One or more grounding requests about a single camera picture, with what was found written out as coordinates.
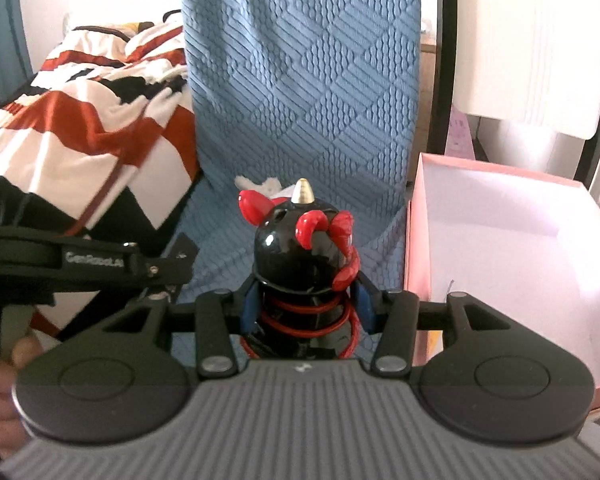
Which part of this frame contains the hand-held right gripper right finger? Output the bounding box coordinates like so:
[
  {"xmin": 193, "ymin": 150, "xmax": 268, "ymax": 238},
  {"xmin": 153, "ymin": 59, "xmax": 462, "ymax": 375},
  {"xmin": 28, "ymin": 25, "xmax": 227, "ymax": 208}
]
[{"xmin": 354, "ymin": 280, "xmax": 527, "ymax": 380}]

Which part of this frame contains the black red toy figure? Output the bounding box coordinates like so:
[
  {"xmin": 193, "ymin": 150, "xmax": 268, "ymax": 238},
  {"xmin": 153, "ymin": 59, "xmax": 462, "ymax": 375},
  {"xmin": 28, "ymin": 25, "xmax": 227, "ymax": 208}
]
[{"xmin": 237, "ymin": 177, "xmax": 365, "ymax": 362}]

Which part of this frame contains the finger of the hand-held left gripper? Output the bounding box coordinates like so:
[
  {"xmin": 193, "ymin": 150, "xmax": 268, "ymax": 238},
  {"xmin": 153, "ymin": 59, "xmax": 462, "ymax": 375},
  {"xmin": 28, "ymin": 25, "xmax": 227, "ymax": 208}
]
[{"xmin": 140, "ymin": 234, "xmax": 201, "ymax": 293}]

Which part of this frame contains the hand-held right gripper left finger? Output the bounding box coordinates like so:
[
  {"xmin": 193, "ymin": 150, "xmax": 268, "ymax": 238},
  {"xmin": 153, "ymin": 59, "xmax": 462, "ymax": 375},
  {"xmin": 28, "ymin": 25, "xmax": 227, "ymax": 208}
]
[{"xmin": 101, "ymin": 280, "xmax": 260, "ymax": 380}]

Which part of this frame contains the blue textured mat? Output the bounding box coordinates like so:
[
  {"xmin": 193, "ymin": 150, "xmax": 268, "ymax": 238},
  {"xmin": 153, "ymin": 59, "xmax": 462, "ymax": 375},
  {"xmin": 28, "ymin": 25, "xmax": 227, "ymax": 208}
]
[{"xmin": 171, "ymin": 0, "xmax": 424, "ymax": 361}]

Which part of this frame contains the teal curtain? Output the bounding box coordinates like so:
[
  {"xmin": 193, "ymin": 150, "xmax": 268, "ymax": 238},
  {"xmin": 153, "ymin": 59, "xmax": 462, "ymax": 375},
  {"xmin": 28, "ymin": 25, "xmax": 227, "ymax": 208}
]
[{"xmin": 0, "ymin": 0, "xmax": 34, "ymax": 117}]

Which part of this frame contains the pink cardboard box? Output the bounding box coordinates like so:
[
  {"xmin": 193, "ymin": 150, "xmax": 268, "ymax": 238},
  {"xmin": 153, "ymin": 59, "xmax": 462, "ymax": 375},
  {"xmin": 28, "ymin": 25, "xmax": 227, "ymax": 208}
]
[{"xmin": 404, "ymin": 152, "xmax": 600, "ymax": 412}]

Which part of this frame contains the person's left hand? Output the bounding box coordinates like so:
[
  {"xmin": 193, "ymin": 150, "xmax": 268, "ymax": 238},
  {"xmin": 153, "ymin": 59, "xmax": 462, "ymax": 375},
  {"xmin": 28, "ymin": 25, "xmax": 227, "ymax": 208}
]
[{"xmin": 0, "ymin": 335, "xmax": 45, "ymax": 463}]

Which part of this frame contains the red white black striped blanket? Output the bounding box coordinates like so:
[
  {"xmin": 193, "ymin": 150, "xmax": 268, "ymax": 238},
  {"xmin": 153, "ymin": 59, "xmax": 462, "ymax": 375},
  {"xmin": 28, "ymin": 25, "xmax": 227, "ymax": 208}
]
[{"xmin": 0, "ymin": 21, "xmax": 202, "ymax": 333}]

